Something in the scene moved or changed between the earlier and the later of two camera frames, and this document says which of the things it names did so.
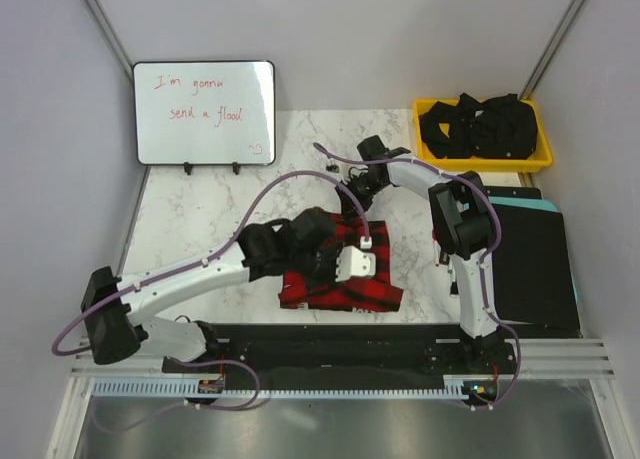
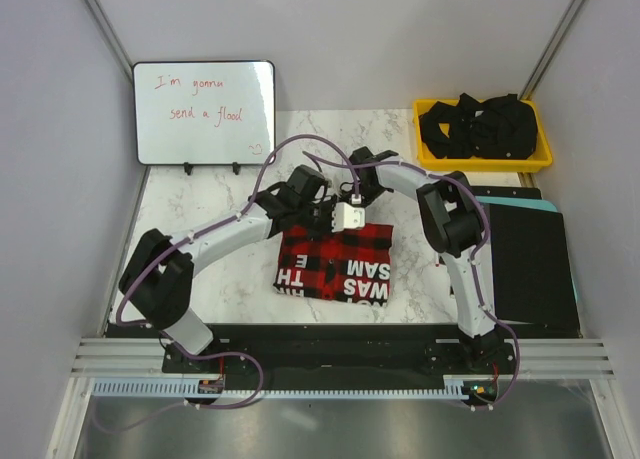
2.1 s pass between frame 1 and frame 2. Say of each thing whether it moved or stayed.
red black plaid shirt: moved
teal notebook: stayed
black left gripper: moved
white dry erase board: stayed
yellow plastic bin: stayed
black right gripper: stayed
